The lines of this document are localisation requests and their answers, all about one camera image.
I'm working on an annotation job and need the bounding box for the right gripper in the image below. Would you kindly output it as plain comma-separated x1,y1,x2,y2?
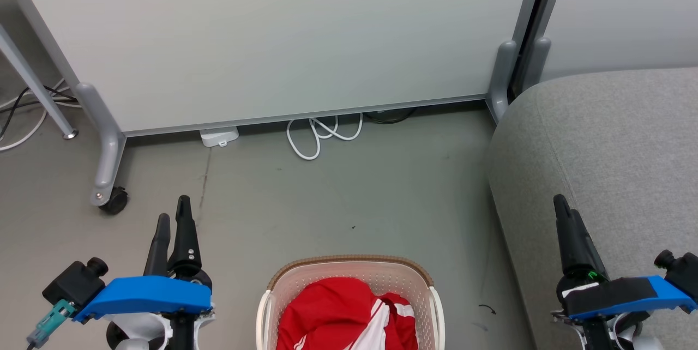
553,194,610,301

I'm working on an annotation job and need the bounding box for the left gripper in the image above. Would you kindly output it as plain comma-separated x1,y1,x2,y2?
143,195,213,288

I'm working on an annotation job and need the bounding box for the plain red garment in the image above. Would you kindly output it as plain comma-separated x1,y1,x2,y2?
275,277,382,350

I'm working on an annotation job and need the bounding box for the grey fabric sofa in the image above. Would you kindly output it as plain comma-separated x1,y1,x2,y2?
487,67,698,350

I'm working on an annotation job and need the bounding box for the black caster wheel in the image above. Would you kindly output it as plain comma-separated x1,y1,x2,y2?
99,186,129,215

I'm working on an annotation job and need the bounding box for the white power adapter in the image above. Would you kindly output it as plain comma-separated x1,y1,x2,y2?
199,126,239,148

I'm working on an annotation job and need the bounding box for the long grey partition foot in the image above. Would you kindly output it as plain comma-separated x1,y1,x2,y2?
76,83,127,207

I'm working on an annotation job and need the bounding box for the beige plastic laundry basket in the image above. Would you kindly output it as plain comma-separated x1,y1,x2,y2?
256,255,446,350

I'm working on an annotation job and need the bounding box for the short grey partition foot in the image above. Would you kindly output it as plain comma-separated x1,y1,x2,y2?
521,37,551,92
487,39,518,123

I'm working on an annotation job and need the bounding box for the grey metal table leg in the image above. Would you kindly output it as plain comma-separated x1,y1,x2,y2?
0,23,79,140

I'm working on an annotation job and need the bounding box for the large white partition panel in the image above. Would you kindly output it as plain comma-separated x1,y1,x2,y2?
5,0,549,138

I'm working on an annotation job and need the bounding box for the small white partition panel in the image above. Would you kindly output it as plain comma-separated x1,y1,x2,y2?
540,0,698,82

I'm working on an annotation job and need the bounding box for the left teal camera connector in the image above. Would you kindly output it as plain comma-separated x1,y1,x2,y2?
26,300,77,349

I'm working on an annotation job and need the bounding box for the white floor cable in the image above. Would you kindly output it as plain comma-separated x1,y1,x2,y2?
0,80,74,153

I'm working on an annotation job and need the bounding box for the black floor cable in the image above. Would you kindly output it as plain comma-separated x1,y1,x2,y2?
0,86,80,139

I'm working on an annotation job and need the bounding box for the white looped cable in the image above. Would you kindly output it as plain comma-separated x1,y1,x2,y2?
286,113,364,161

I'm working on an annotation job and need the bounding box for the black cable under partition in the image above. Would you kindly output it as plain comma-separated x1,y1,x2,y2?
363,107,418,124

